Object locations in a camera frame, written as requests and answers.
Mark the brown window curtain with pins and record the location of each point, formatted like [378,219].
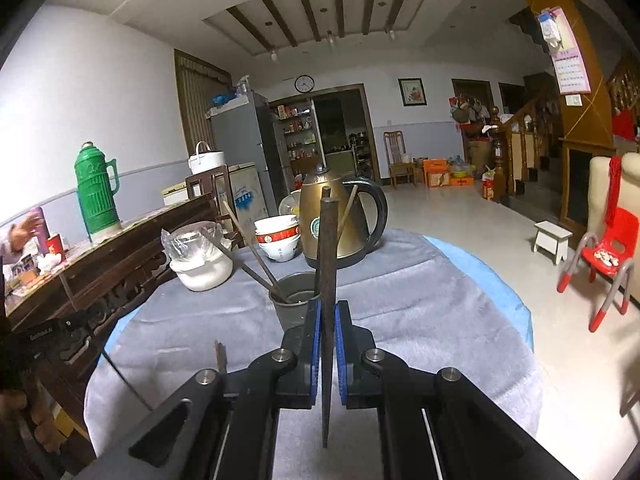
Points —
[197,100]

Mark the pink wall calendar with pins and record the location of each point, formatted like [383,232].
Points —
[567,60]

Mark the blue table cloth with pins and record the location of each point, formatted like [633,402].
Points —
[500,305]

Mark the person's left hand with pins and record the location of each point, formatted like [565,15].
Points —
[47,430]

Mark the dark wooden chair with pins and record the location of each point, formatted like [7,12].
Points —
[205,187]

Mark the cream armchair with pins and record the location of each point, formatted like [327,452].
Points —
[600,185]

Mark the wooden stair railing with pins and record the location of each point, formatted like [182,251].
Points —
[525,145]

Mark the white table fan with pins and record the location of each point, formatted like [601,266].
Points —
[289,207]

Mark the framed wall picture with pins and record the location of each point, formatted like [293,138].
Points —
[412,92]

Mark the orange cardboard boxes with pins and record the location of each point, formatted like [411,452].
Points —
[440,172]

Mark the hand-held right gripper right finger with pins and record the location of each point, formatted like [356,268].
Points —
[345,350]

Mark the purple cup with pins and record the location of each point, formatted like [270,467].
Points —
[39,230]

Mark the grey refrigerator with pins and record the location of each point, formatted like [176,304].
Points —
[240,135]

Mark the red plastic child chair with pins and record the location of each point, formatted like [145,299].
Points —
[617,240]

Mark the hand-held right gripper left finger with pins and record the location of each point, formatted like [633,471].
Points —
[312,350]

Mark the gold electric kettle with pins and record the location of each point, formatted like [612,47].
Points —
[310,220]

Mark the wooden dining chair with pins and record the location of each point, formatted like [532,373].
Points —
[397,160]

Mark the small white stool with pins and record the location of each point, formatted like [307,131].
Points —
[552,237]

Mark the white ceramic pot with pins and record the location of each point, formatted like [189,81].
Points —
[200,275]

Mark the round wall clock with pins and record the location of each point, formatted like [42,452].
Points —
[304,83]

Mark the grey metal chopstick holder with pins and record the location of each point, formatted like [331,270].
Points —
[290,315]

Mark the clear plastic bag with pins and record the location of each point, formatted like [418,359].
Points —
[190,240]

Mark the grey table cloth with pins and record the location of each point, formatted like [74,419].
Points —
[425,310]

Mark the metal kitchen rack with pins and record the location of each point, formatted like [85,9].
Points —
[360,155]

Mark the pantry shelf with bottles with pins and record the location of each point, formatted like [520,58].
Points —
[299,130]

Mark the white chest freezer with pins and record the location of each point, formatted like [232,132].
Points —
[247,190]

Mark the green thermos flask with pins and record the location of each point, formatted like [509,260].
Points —
[97,190]

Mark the white bowl with red mark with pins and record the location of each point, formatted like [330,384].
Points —
[278,252]

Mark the red banded white bowl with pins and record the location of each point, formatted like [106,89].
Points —
[277,236]

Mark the red cup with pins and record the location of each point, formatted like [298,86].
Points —
[56,247]

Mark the carved dark wooden sideboard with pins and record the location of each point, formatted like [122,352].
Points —
[100,270]

